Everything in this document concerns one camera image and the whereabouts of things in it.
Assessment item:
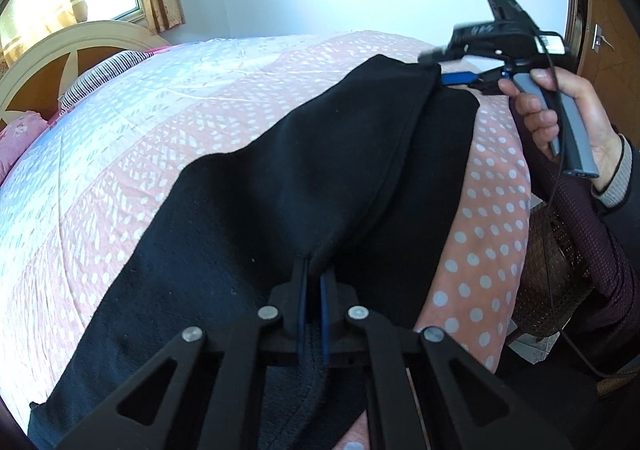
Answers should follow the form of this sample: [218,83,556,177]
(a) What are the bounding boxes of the black pants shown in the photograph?
[28,55,480,449]

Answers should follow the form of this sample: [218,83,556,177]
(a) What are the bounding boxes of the right forearm dark sleeve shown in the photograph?
[514,115,639,340]

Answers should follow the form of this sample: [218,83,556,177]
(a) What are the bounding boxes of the person right hand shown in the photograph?
[498,66,624,191]

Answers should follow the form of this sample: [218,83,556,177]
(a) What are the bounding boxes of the wooden door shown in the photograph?
[565,0,640,145]

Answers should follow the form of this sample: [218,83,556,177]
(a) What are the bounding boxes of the polka dot bed sheet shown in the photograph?
[1,32,530,430]

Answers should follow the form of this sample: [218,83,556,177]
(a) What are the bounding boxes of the pink pillow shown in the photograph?
[0,111,49,181]

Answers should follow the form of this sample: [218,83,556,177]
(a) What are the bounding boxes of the striped pillow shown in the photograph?
[58,51,153,113]

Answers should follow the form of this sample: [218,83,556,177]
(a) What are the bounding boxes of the cream wooden headboard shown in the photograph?
[1,20,168,126]

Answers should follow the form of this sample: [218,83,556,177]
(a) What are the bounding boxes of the yellow centre curtain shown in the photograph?
[1,0,88,67]

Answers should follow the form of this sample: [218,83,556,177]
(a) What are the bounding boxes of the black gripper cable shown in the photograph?
[529,29,616,379]

